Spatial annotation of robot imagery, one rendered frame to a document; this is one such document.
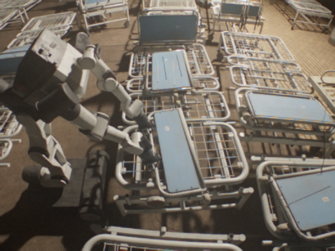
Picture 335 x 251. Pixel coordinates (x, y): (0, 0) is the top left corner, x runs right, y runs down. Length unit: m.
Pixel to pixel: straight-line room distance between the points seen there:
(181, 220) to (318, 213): 0.97
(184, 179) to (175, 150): 0.23
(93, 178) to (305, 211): 1.51
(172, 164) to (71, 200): 0.87
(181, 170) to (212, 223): 0.62
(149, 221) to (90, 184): 0.56
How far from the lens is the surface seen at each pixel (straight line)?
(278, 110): 1.88
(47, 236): 1.98
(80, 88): 0.97
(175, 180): 1.32
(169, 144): 1.47
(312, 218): 1.42
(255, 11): 4.10
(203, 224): 1.79
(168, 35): 2.78
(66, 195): 1.84
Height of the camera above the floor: 1.69
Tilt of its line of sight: 47 degrees down
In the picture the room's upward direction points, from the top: straight up
